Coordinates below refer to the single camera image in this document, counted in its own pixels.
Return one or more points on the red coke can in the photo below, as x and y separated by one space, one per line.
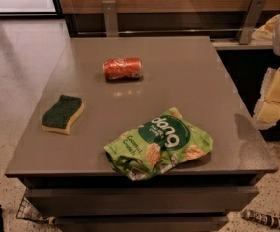
123 68

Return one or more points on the black white patterned cylinder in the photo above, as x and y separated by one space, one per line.
263 219

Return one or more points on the green rice chips bag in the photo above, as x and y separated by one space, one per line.
157 146

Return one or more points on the grey drawer cabinet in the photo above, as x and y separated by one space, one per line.
104 88

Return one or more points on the green yellow sponge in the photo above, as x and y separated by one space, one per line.
61 116

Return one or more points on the right metal bracket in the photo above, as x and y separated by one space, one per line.
252 15

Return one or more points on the metal bracket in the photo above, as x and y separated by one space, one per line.
252 15
110 18

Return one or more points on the left metal bracket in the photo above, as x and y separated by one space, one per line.
110 18

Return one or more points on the wire basket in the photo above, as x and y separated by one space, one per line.
26 211

